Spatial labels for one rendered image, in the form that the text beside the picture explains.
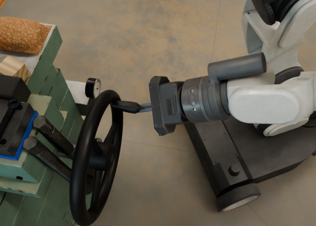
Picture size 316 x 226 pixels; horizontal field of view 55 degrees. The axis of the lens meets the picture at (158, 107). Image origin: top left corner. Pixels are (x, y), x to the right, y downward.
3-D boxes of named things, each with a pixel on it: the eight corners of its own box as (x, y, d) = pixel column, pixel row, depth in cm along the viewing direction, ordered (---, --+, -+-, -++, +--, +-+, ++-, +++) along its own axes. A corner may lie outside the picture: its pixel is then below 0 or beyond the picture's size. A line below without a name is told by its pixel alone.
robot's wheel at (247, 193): (209, 205, 139) (247, 192, 144) (213, 216, 137) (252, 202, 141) (219, 193, 122) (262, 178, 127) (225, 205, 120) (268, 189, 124)
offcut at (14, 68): (31, 74, 66) (24, 63, 63) (18, 88, 64) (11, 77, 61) (15, 66, 67) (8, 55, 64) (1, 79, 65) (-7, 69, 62)
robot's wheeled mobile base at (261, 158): (281, 79, 173) (305, 37, 144) (337, 161, 148) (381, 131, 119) (176, 112, 162) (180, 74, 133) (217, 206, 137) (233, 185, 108)
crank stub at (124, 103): (139, 114, 66) (138, 115, 63) (114, 109, 66) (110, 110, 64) (141, 102, 66) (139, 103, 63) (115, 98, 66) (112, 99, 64)
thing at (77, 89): (92, 117, 102) (88, 105, 95) (57, 111, 103) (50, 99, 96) (99, 96, 106) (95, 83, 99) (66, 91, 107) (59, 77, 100)
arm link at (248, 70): (223, 101, 65) (280, 93, 59) (210, 130, 57) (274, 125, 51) (208, 52, 61) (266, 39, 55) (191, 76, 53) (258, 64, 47)
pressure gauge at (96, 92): (97, 106, 96) (92, 91, 89) (85, 103, 96) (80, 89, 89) (103, 89, 99) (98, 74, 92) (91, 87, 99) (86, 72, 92)
